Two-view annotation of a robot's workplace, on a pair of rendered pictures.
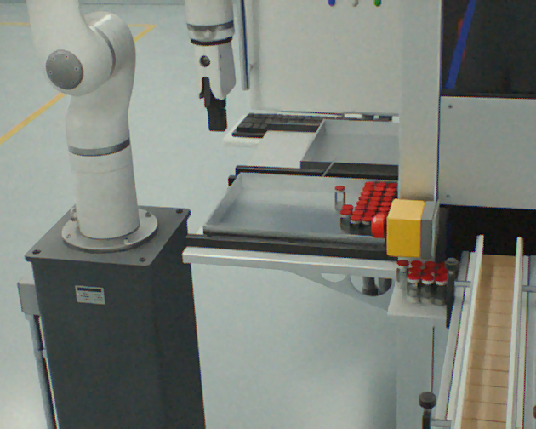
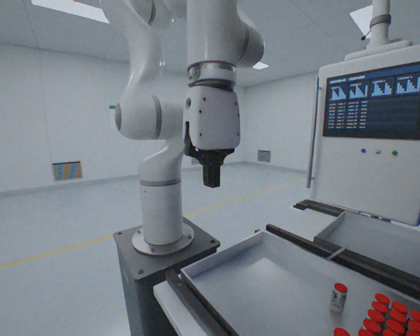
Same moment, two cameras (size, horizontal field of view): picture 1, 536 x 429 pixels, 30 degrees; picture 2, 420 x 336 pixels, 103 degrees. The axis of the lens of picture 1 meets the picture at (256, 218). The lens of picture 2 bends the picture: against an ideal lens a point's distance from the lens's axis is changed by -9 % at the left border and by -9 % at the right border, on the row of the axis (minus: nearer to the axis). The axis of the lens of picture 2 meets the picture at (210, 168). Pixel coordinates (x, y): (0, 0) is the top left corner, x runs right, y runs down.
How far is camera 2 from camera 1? 1.58 m
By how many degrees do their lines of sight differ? 38
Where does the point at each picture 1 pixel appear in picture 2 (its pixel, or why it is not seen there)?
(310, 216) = (296, 304)
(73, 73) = (117, 117)
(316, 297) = not seen: hidden behind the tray
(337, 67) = (361, 186)
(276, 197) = (279, 262)
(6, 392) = not seen: hidden behind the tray
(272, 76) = (323, 184)
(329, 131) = (348, 219)
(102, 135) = (147, 172)
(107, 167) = (149, 195)
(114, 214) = (152, 229)
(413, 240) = not seen: outside the picture
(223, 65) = (208, 111)
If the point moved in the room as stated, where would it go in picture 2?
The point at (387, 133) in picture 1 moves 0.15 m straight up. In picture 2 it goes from (396, 233) to (407, 186)
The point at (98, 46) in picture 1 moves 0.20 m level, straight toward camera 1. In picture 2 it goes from (140, 101) to (37, 85)
